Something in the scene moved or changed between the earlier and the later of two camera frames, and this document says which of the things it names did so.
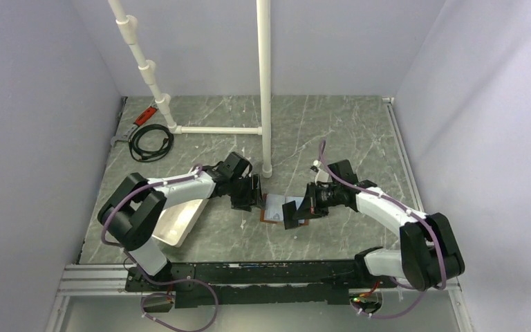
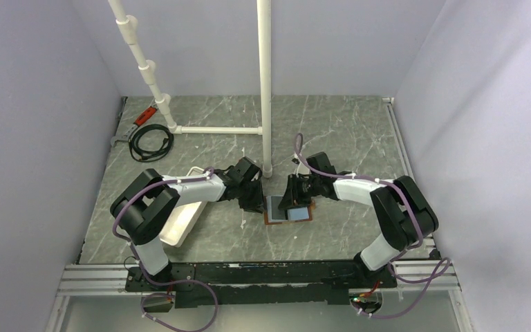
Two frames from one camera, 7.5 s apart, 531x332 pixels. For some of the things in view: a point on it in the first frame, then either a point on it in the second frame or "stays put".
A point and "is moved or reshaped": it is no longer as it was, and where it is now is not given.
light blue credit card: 274,207 is moved or reshaped
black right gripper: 310,207 to 292,196
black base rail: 231,284 stays put
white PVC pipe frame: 128,24 stays put
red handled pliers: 140,120 stays put
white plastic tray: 176,222 stays put
